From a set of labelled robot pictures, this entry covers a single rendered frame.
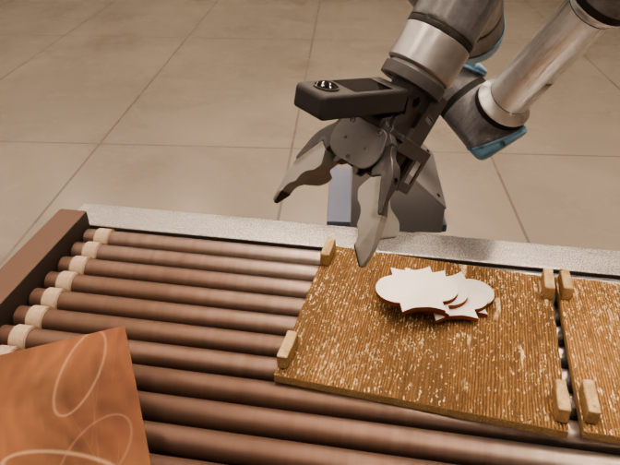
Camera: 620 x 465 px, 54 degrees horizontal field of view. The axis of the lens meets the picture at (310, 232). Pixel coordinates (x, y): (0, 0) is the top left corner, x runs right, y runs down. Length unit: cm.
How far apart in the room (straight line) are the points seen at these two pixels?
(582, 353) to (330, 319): 39
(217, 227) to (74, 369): 55
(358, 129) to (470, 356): 45
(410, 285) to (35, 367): 57
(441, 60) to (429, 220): 73
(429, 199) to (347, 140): 68
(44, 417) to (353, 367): 42
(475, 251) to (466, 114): 28
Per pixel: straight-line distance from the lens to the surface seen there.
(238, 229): 126
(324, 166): 67
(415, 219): 133
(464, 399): 91
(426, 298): 100
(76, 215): 132
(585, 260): 128
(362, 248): 61
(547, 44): 116
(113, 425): 75
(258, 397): 92
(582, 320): 109
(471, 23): 65
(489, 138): 129
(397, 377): 92
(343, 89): 59
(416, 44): 64
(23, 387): 83
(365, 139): 63
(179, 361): 98
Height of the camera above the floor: 159
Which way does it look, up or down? 33 degrees down
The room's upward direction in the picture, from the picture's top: straight up
